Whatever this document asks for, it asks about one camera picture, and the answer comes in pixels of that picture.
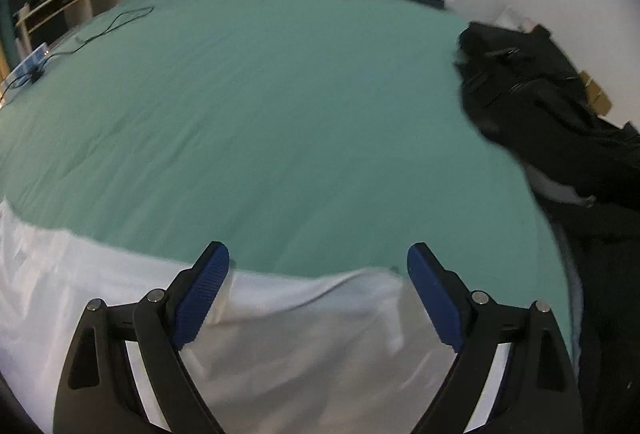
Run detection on white hooded jacket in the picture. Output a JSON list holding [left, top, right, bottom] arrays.
[[0, 199, 506, 434]]

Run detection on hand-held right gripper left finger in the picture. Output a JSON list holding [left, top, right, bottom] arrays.
[[52, 241, 232, 434]]

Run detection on bed with green sheet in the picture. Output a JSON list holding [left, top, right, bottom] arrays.
[[0, 0, 576, 365]]

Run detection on pile of black clothes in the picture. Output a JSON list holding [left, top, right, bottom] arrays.
[[452, 22, 640, 434]]

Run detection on black cable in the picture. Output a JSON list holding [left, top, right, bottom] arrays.
[[42, 6, 155, 60]]

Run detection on white paper bag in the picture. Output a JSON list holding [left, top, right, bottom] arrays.
[[495, 7, 536, 32]]

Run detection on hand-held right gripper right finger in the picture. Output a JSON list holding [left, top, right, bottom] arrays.
[[406, 243, 586, 434]]

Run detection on white power strip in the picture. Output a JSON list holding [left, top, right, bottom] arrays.
[[7, 43, 51, 85]]

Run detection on cardboard boxes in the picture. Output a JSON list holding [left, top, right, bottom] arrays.
[[580, 72, 613, 115]]

